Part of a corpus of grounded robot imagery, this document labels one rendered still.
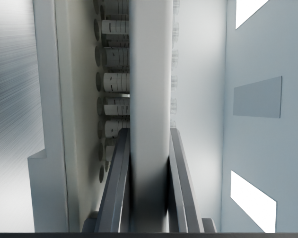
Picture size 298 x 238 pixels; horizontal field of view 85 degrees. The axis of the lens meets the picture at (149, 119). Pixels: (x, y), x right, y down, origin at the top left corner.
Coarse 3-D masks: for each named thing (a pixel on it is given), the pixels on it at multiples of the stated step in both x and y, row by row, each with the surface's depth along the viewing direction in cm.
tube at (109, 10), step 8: (96, 0) 10; (104, 0) 10; (112, 0) 10; (120, 0) 10; (128, 0) 10; (176, 0) 11; (96, 8) 11; (104, 8) 11; (112, 8) 11; (120, 8) 11; (128, 8) 11; (176, 8) 11
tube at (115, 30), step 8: (96, 24) 11; (104, 24) 11; (112, 24) 11; (120, 24) 11; (128, 24) 11; (176, 24) 11; (96, 32) 11; (104, 32) 11; (112, 32) 11; (120, 32) 11; (128, 32) 11; (176, 32) 11; (104, 40) 11; (112, 40) 11; (120, 40) 11; (128, 40) 11; (176, 40) 11
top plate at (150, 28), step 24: (144, 0) 7; (168, 0) 7; (144, 24) 7; (168, 24) 7; (144, 48) 7; (168, 48) 7; (144, 72) 7; (168, 72) 8; (144, 96) 8; (168, 96) 8; (144, 120) 8; (168, 120) 8; (144, 144) 8; (168, 144) 8; (144, 168) 8; (144, 192) 8; (144, 216) 8
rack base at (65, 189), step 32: (64, 0) 7; (64, 32) 7; (64, 64) 7; (64, 96) 8; (96, 96) 11; (64, 128) 8; (96, 128) 11; (32, 160) 8; (64, 160) 8; (96, 160) 11; (32, 192) 8; (64, 192) 8; (96, 192) 11; (64, 224) 8
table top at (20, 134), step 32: (0, 0) 20; (32, 0) 25; (0, 32) 20; (32, 32) 25; (0, 64) 20; (32, 64) 25; (0, 96) 20; (32, 96) 25; (0, 128) 20; (32, 128) 25; (0, 160) 20; (0, 192) 20; (0, 224) 20; (32, 224) 25
